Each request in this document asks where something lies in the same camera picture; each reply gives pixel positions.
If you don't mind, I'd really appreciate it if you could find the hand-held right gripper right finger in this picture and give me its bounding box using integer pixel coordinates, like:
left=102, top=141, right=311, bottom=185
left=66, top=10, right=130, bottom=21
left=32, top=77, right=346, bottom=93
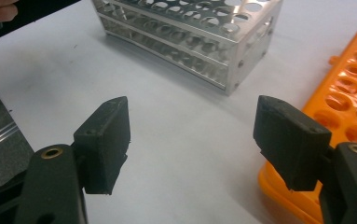
left=252, top=94, right=333, bottom=192

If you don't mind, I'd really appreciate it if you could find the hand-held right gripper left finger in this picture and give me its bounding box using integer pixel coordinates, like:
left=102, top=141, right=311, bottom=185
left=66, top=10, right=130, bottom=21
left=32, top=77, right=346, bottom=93
left=73, top=95, right=131, bottom=196

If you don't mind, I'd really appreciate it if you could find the orange plastic test tube rack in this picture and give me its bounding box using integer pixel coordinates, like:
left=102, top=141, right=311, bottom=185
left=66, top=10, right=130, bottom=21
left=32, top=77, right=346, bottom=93
left=257, top=15, right=357, bottom=224

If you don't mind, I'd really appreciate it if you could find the silver metal test tube rack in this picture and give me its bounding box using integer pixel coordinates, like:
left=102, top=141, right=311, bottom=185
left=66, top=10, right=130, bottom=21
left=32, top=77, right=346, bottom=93
left=91, top=0, right=284, bottom=97

